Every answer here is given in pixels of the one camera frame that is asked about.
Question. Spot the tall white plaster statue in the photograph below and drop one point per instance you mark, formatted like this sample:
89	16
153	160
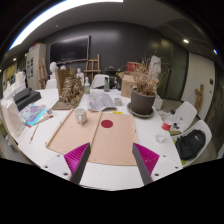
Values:
155	66

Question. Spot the small white plaster figure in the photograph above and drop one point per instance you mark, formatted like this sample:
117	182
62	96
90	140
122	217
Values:
79	75

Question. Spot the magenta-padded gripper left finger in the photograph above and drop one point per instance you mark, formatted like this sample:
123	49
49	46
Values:
77	159

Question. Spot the white mug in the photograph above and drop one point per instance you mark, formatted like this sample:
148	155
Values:
80	115

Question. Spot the long ceiling light strip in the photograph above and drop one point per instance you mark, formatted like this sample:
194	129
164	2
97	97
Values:
50	13

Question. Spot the papers on chair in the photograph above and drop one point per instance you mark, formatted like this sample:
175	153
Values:
178	121

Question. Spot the white plaster bust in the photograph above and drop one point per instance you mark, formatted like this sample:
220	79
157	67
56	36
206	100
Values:
53	69

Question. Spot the small green spray bottle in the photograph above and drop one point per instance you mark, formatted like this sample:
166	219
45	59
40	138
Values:
87	86

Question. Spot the colourful printed book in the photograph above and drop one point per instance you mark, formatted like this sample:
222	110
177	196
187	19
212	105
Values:
32	113

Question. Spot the cardboard box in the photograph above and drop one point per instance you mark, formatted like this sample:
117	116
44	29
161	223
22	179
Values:
127	85

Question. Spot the beige canvas table mat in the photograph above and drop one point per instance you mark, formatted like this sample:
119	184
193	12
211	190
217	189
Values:
113	143

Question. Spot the grey plant saucer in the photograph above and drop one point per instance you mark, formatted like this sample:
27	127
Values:
131	111

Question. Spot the black backpack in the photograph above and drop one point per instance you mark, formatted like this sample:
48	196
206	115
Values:
190	144

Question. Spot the round ceiling spotlight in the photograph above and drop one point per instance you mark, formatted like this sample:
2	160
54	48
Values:
185	41
215	51

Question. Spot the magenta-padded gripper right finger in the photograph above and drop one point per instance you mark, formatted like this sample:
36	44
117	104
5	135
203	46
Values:
146	159

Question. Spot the black wall screen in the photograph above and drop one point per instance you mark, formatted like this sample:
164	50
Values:
69	49

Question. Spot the black flat boxes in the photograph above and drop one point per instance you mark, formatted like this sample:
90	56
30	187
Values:
26	97

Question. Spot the yellow tag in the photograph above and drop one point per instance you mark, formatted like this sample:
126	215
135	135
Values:
117	112

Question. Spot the wooden easel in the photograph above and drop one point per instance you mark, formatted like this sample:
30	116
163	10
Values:
41	71
92	62

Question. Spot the white plastic chair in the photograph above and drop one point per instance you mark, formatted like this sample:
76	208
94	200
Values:
51	83
205	128
99	81
187	111

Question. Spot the red box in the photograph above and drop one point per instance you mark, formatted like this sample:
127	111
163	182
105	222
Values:
133	66

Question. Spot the dark grey bottle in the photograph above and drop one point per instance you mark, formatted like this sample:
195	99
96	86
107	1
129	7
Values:
106	85

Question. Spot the golden relief sculpture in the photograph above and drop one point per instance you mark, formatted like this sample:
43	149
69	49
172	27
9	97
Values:
70	91

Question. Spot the small white tape roll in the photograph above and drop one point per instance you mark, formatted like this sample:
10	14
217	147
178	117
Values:
118	101

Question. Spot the wooden figure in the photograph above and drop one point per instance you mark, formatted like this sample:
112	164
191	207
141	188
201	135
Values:
199	96

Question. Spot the white cabinet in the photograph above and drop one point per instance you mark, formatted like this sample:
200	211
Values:
35	65

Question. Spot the dried plant in grey pot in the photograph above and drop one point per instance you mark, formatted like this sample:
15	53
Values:
143	100

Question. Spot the small white jar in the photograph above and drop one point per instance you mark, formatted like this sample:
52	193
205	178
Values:
49	111

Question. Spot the open printed magazine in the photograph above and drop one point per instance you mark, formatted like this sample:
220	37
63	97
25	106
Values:
100	101

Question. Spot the flat round red coaster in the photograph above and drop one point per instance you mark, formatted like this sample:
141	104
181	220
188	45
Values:
107	124

